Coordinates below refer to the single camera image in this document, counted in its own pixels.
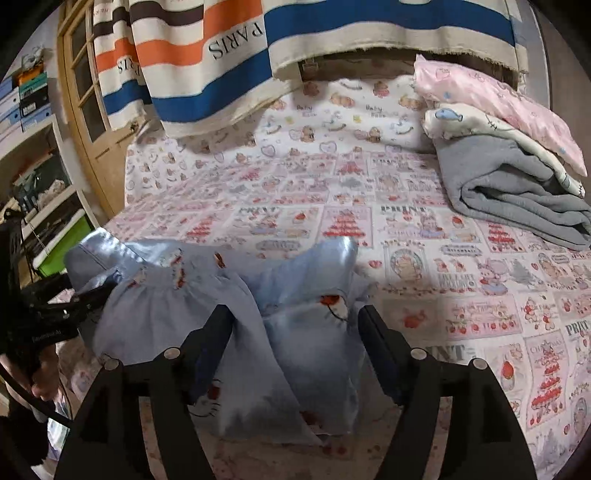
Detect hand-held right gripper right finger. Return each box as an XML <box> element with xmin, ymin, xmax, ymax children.
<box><xmin>357</xmin><ymin>304</ymin><xmax>536</xmax><ymax>480</ymax></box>

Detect green storage box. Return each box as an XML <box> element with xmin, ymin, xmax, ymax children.
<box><xmin>38</xmin><ymin>213</ymin><xmax>92</xmax><ymax>278</ymax></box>

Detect cream printed quilt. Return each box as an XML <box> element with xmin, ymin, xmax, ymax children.
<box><xmin>421</xmin><ymin>104</ymin><xmax>588</xmax><ymax>200</ymax></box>

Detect light blue printed pants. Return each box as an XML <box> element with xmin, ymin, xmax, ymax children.
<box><xmin>64</xmin><ymin>227</ymin><xmax>376</xmax><ymax>448</ymax></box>

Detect white shelf unit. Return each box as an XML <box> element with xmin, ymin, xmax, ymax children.
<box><xmin>0</xmin><ymin>115</ymin><xmax>93</xmax><ymax>278</ymax></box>

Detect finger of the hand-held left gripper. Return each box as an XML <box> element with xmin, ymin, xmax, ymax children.
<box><xmin>62</xmin><ymin>276</ymin><xmax>123</xmax><ymax>324</ymax></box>

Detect stack of storage boxes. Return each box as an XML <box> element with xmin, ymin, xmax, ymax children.
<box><xmin>0</xmin><ymin>59</ymin><xmax>51</xmax><ymax>139</ymax></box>

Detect wooden glazed door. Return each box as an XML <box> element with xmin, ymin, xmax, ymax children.
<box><xmin>57</xmin><ymin>0</ymin><xmax>155</xmax><ymax>219</ymax></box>

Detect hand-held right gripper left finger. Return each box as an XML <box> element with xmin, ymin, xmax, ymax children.
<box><xmin>54</xmin><ymin>305</ymin><xmax>234</xmax><ymax>480</ymax></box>

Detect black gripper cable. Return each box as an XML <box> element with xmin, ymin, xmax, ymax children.
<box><xmin>0</xmin><ymin>367</ymin><xmax>72</xmax><ymax>428</ymax></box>

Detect person's left hand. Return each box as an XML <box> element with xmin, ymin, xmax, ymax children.
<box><xmin>0</xmin><ymin>344</ymin><xmax>62</xmax><ymax>403</ymax></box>

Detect pink printed bed sheet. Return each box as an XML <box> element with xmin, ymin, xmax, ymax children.
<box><xmin>55</xmin><ymin>76</ymin><xmax>591</xmax><ymax>480</ymax></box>

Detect striped curtain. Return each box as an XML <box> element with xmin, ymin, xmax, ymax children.
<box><xmin>91</xmin><ymin>0</ymin><xmax>530</xmax><ymax>139</ymax></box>

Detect grey folded blanket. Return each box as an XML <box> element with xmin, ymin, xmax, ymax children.
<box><xmin>435</xmin><ymin>135</ymin><xmax>591</xmax><ymax>252</ymax></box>

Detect pink folded blanket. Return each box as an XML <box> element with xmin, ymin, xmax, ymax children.
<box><xmin>412</xmin><ymin>54</ymin><xmax>588</xmax><ymax>178</ymax></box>

